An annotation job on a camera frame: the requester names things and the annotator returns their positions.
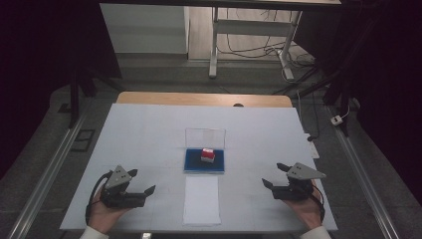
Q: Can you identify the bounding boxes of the small red and white cube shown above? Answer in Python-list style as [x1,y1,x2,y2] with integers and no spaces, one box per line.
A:
[200,147,216,163]

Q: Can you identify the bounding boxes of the wooden table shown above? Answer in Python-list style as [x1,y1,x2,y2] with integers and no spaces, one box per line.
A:
[115,91,294,109]

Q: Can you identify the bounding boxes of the white paper sheet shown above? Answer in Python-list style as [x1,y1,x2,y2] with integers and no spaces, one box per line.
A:
[182,175,222,227]

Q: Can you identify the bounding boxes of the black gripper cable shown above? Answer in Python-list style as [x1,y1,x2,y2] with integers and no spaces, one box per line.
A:
[85,170,114,227]
[311,183,325,223]

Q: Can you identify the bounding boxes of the white cabinet panel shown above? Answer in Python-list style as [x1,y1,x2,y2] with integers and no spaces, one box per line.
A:
[99,3,190,55]

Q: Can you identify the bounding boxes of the black stand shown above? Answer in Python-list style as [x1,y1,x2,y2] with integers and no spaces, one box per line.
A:
[272,33,361,137]
[67,64,124,129]

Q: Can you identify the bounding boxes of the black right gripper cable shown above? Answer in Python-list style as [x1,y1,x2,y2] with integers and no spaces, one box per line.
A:
[311,183,325,223]

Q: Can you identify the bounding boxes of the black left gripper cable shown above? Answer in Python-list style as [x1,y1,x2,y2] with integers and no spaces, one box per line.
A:
[85,170,114,227]

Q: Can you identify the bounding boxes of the thin black cable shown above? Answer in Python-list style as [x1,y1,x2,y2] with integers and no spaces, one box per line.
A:
[296,90,320,142]

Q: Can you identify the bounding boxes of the dark floor socket plate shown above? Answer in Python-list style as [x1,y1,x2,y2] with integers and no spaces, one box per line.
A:
[70,128,97,153]

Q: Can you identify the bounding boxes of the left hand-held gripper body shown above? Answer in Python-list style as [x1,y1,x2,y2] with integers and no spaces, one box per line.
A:
[100,164,147,209]

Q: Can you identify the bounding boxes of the clear box with blue base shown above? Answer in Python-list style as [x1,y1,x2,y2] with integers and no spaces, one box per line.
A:
[183,127,227,174]

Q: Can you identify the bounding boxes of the person's right hand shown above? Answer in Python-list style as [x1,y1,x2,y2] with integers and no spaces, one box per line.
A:
[283,185,324,230]

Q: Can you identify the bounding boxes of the person's left hand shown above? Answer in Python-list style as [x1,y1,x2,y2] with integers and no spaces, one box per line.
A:
[88,188,128,233]

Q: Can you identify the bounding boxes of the white desk frame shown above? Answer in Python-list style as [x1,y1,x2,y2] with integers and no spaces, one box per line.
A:
[208,6,304,81]

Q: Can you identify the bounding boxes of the black floor cables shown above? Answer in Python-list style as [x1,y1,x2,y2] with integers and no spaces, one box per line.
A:
[217,8,317,68]

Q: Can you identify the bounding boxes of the metal floor rail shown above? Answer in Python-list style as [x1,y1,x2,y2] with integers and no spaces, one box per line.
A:
[6,108,89,239]
[326,105,401,239]

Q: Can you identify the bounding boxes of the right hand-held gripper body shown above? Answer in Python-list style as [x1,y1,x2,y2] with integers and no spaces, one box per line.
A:
[272,162,326,201]

